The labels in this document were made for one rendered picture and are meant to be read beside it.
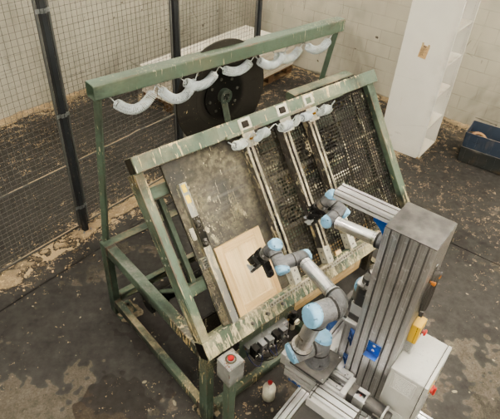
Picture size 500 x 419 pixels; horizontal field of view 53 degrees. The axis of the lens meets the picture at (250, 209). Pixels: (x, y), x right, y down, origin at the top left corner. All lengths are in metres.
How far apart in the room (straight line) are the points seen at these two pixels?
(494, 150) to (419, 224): 4.67
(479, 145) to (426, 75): 1.19
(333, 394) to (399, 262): 0.94
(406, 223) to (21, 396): 3.08
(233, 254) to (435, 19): 4.04
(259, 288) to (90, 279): 2.01
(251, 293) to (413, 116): 4.05
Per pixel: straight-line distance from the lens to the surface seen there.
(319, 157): 3.73
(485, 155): 7.07
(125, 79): 3.14
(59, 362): 4.39
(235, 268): 3.29
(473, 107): 8.05
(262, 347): 3.38
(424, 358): 2.94
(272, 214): 3.39
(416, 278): 2.45
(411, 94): 6.70
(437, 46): 6.44
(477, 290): 5.32
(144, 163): 2.94
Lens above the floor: 3.46
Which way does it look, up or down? 38 degrees down
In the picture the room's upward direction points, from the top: 4 degrees clockwise
